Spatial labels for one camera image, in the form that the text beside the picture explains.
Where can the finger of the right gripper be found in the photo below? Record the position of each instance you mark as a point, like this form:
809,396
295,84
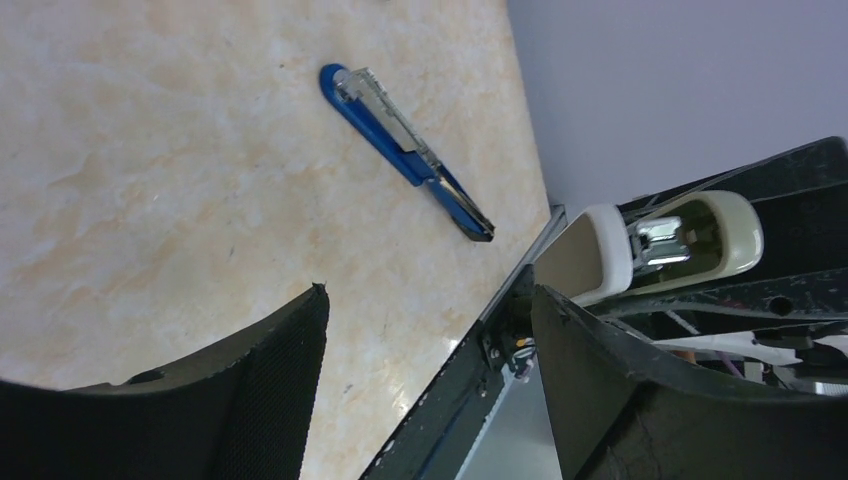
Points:
800,197
814,297

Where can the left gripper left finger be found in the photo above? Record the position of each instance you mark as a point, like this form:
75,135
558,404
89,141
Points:
239,408

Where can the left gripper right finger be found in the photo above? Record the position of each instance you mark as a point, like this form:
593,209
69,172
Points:
621,408

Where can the blue stapler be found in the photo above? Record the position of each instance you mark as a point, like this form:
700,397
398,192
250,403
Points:
363,101

